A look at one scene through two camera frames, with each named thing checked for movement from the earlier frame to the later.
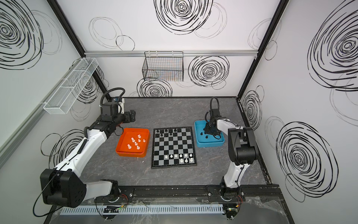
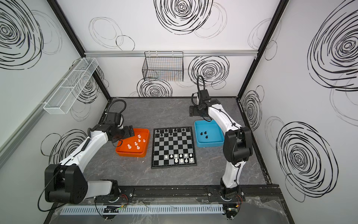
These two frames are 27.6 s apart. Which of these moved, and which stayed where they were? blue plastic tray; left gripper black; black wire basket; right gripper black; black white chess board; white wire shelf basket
Moved: left gripper black; right gripper black
Stayed: black white chess board; black wire basket; white wire shelf basket; blue plastic tray
